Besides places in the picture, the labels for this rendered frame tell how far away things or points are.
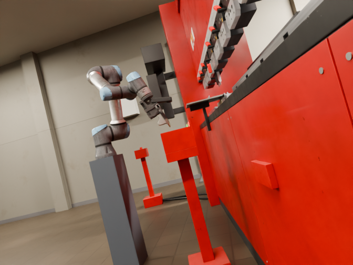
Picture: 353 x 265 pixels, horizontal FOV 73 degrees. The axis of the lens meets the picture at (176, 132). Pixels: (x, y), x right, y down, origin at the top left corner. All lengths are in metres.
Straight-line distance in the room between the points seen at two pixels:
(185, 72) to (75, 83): 3.37
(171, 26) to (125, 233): 2.17
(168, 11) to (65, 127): 3.60
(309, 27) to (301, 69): 0.07
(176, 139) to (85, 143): 4.36
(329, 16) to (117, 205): 1.57
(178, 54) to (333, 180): 2.47
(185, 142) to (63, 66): 4.94
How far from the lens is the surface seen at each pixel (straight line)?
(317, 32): 0.43
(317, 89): 0.45
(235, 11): 1.09
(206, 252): 1.38
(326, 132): 0.46
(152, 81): 2.87
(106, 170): 1.72
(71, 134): 5.63
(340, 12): 0.39
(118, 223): 1.77
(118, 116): 1.80
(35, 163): 6.17
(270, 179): 0.73
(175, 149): 1.19
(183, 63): 2.78
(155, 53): 2.99
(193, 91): 2.69
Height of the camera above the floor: 0.74
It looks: 3 degrees up
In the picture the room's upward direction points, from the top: 15 degrees counter-clockwise
